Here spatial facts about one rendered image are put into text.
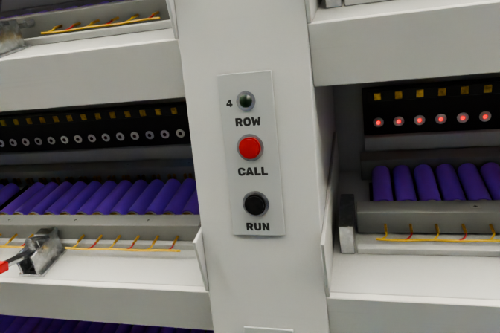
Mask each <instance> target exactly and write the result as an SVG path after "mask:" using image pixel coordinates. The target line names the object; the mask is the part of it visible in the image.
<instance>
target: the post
mask: <svg viewBox="0 0 500 333"><path fill-rule="evenodd" d="M174 4H175V11H176V22H177V29H178V35H179V47H180V54H181V60H182V72H183V78H184V84H185V96H186V103H187V115H188V121H189V128H190V139H191V146H192V153H193V164H194V171H195V177H196V189H197V195H198V202H199V214H200V220H201V226H202V238H203V245H204V252H205V263H206V270H207V276H208V288H209V294H210V301H211V313H212V319H213V325H214V333H244V326H253V327H263V328H274V329H293V333H330V326H329V319H328V312H327V299H326V293H325V286H324V273H323V266H322V259H321V246H320V244H321V232H322V226H323V219H324V208H325V201H326V194H327V183H328V176H329V170H330V158H331V152H332V145H333V133H334V132H335V131H336V121H335V109H334V96H333V85H329V86H320V87H314V85H313V71H312V63H311V56H310V41H309V34H308V26H307V25H308V23H307V12H306V4H305V0H174ZM270 70H271V71H272V84H273V94H274V103H275V120H276V129H277V139H278V156H279V165H280V174H281V191H282V200H283V217H284V227H285V236H263V235H234V230H233V223H232V215H231V202H230V195H229V188H228V174H227V166H226V159H225V146H224V139H223V132H222V118H221V111H220V104H219V90H218V83H217V75H222V74H237V73H245V72H254V71H270Z"/></svg>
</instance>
